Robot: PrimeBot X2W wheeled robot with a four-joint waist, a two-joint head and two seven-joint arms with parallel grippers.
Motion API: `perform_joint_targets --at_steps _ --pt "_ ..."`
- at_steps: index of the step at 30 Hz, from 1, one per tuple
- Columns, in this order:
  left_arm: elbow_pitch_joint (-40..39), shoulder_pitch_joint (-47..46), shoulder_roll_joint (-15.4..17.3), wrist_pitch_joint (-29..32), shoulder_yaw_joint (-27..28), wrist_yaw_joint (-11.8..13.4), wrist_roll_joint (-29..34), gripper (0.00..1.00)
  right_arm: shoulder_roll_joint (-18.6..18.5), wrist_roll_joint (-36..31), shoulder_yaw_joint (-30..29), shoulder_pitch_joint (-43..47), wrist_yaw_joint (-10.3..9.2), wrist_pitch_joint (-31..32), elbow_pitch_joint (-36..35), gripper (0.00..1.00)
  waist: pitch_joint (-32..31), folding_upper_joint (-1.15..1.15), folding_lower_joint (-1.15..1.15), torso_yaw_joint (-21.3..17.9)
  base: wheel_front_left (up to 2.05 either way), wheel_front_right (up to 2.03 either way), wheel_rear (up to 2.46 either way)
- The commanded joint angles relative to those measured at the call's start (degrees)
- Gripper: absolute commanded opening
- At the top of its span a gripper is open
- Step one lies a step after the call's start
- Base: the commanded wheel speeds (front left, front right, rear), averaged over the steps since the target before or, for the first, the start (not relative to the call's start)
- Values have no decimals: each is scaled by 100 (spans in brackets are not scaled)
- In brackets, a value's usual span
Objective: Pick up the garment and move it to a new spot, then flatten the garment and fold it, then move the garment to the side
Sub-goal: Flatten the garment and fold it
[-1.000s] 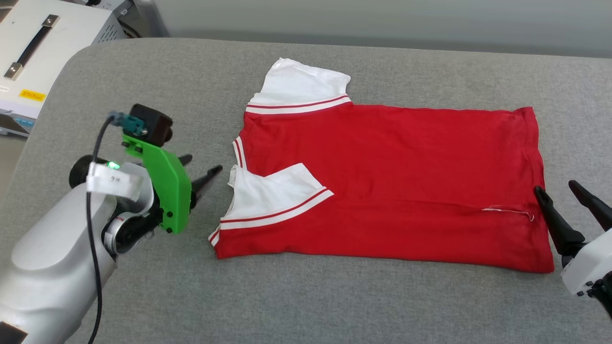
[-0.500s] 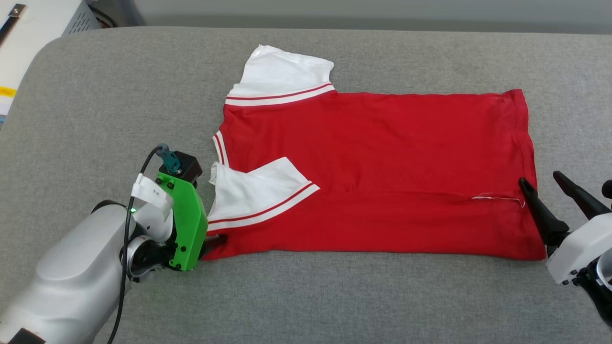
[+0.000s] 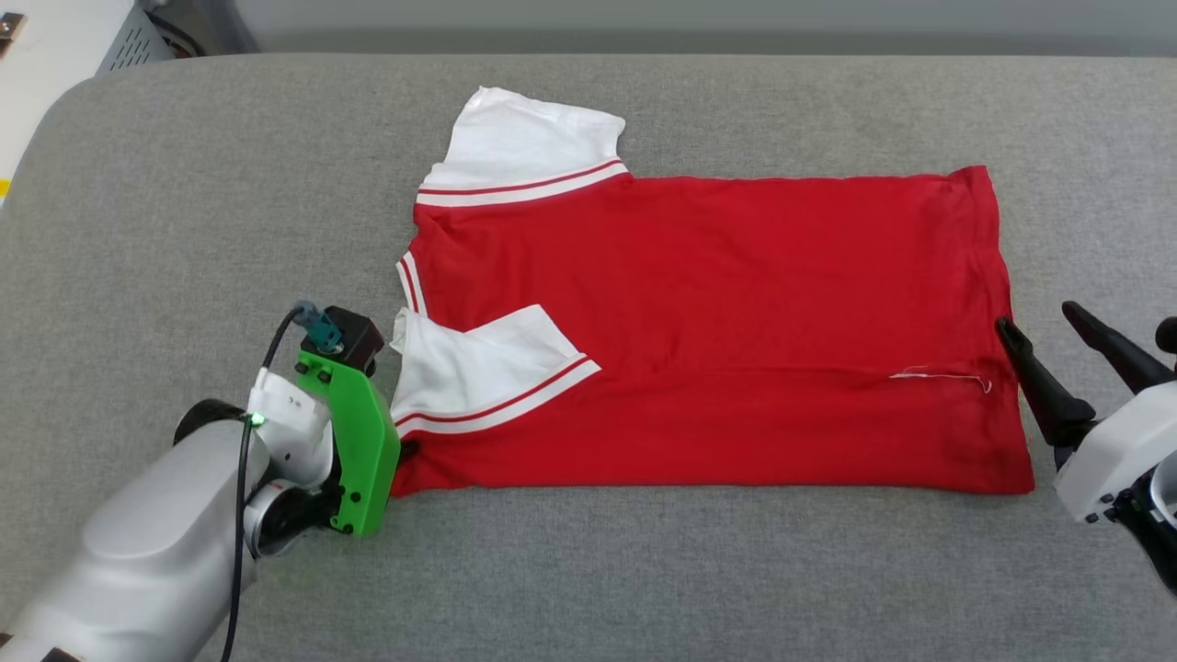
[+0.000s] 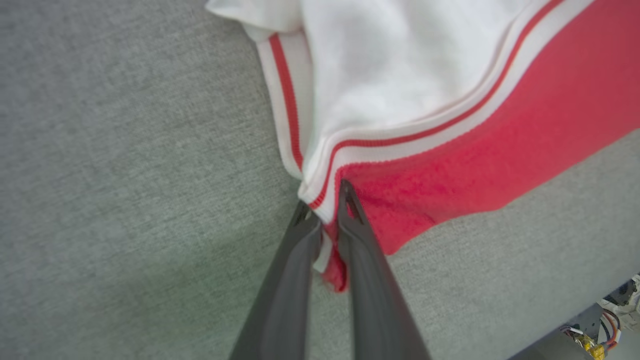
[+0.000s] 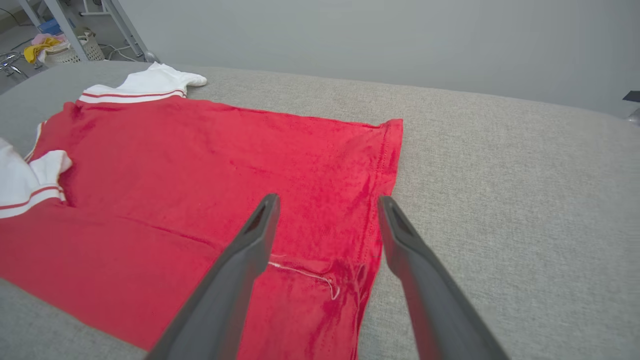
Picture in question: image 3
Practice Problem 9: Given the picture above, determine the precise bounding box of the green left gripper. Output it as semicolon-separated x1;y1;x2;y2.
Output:
296;349;420;537

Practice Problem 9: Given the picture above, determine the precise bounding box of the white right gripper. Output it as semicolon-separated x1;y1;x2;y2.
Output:
996;301;1177;525

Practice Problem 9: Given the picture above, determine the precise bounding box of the red and white t-shirt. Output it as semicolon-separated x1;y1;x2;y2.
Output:
390;86;1036;498

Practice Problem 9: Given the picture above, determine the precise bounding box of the grey partition foot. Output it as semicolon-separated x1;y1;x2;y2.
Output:
207;0;261;54

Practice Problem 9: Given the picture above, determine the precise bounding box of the white equipment box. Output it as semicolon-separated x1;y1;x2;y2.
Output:
0;0;177;209

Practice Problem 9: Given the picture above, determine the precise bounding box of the left arm cable teal connector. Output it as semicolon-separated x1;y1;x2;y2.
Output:
219;301;346;662

